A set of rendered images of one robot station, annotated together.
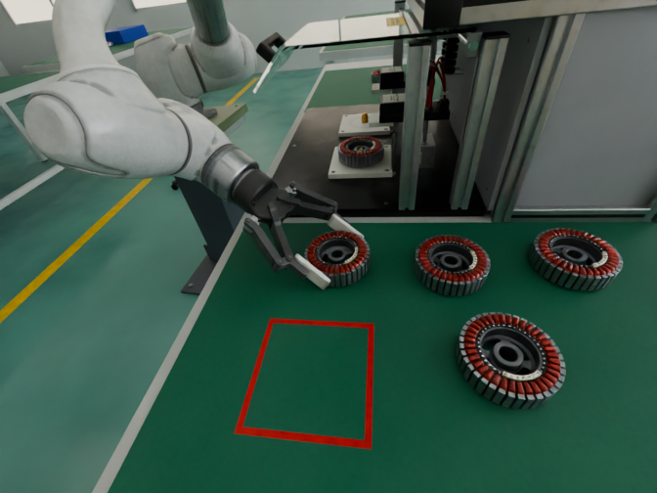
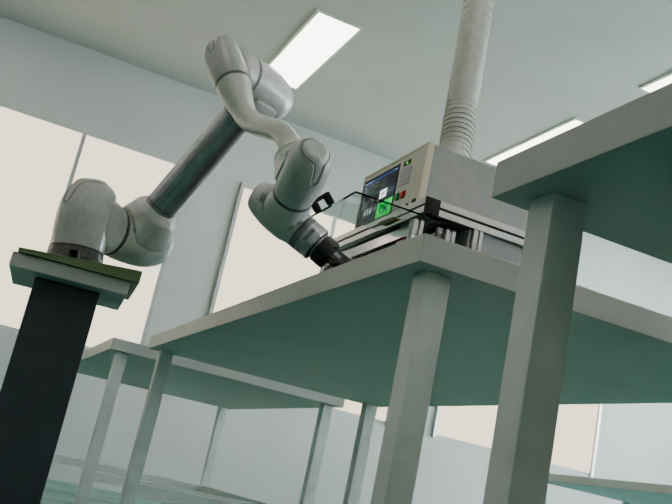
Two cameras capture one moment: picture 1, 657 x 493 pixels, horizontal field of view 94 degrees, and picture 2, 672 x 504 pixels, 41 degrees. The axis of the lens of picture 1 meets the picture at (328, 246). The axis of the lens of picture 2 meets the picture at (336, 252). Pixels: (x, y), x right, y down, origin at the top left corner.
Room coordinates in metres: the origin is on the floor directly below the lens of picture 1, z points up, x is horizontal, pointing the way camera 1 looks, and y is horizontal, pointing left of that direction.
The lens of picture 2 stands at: (-1.30, 1.25, 0.30)
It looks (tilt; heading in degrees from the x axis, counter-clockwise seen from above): 15 degrees up; 327
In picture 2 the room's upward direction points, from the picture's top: 12 degrees clockwise
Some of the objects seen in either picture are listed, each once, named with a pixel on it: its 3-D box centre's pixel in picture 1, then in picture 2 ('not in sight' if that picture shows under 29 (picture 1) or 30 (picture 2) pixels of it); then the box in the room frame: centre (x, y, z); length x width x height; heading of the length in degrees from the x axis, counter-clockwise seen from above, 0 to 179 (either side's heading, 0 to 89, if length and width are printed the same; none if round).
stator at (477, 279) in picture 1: (450, 263); not in sight; (0.34, -0.19, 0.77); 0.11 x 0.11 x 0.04
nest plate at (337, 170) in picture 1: (361, 160); not in sight; (0.71, -0.11, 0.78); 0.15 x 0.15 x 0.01; 78
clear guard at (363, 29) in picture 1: (358, 47); (369, 222); (0.62, -0.10, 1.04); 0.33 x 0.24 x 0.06; 78
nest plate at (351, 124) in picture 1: (365, 123); not in sight; (0.95, -0.16, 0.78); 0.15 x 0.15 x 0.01; 78
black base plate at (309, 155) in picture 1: (369, 146); not in sight; (0.83, -0.15, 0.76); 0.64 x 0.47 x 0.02; 168
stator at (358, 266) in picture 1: (337, 256); not in sight; (0.39, -0.01, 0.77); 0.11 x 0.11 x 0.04
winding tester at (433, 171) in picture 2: not in sight; (442, 210); (0.75, -0.45, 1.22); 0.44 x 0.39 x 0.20; 168
